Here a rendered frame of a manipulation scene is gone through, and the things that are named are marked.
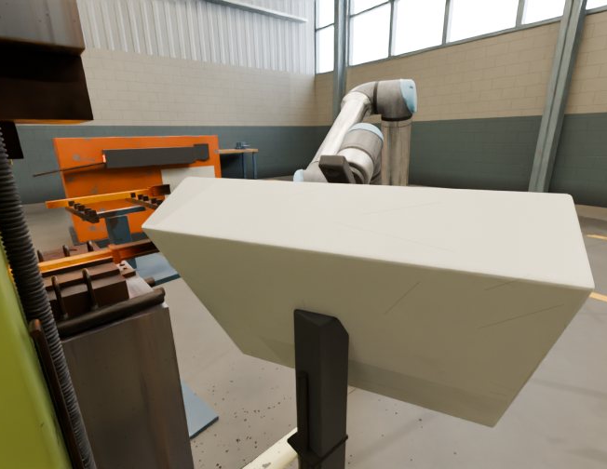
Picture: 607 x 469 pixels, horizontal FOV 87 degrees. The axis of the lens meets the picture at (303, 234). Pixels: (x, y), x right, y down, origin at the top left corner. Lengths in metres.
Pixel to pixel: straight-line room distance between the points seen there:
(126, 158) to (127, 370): 3.62
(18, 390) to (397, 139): 1.23
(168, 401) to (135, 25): 8.50
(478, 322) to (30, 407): 0.38
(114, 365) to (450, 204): 0.65
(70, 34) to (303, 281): 0.49
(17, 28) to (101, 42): 8.09
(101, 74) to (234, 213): 8.32
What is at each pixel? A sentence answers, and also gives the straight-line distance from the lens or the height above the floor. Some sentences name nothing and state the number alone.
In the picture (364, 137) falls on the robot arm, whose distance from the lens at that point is 0.74.
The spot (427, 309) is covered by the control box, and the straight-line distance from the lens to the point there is 0.26.
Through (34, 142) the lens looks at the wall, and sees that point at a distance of 8.39.
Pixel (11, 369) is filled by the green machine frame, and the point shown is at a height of 1.06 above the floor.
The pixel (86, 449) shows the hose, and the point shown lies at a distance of 0.56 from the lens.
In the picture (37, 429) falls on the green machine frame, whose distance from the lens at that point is 0.42.
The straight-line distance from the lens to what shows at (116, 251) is 0.80.
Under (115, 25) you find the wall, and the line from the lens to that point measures 8.84.
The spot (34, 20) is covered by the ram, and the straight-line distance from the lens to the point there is 0.62.
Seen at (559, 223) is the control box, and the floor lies 1.19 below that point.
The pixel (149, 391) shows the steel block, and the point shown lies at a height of 0.74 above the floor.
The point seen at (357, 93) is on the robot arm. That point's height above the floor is 1.38.
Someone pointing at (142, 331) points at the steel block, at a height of 0.88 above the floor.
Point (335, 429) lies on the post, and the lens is 0.39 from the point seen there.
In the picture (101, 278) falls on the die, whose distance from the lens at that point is 0.74.
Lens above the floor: 1.24
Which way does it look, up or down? 17 degrees down
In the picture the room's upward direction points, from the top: 1 degrees counter-clockwise
